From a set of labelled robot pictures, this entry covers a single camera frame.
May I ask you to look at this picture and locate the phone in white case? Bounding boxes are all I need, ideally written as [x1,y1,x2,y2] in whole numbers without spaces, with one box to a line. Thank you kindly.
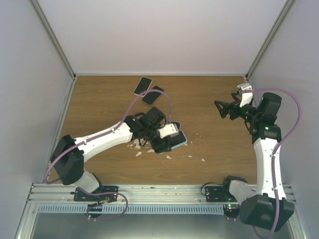
[134,77,153,96]

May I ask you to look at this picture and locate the aluminium rail frame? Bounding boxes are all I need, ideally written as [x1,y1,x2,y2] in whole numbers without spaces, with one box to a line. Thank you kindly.
[27,183,297,204]

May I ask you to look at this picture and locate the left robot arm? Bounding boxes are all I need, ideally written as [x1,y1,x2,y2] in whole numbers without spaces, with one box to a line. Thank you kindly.
[50,107,179,201]

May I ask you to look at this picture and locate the grey slotted cable duct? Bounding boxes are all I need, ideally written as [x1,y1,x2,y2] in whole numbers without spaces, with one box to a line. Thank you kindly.
[38,204,224,215]

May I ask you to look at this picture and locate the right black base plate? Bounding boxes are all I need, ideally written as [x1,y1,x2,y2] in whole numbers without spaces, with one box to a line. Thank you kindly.
[200,182,233,202]

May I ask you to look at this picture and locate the phone in grey case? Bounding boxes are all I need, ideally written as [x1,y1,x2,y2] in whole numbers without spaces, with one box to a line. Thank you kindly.
[142,86,164,106]

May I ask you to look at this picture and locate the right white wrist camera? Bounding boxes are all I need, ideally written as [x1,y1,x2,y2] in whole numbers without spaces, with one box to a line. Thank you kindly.
[237,83,253,108]

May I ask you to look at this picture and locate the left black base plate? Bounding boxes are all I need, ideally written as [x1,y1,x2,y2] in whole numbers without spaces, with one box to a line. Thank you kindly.
[70,185,119,203]

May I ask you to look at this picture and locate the phone in lilac case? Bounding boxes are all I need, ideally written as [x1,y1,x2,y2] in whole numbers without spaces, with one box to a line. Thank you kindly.
[170,121,180,130]

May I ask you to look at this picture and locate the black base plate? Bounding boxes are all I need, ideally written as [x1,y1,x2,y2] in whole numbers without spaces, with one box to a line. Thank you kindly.
[70,185,119,203]
[200,182,233,202]

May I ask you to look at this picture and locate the light blue phone case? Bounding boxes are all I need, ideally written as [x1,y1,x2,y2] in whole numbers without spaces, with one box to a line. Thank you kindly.
[159,130,187,154]

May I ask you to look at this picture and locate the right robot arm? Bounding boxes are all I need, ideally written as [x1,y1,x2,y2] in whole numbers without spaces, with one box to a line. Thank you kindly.
[214,92,295,232]

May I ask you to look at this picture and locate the white debris pile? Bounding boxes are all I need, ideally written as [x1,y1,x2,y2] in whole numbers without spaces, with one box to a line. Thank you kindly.
[127,139,155,157]

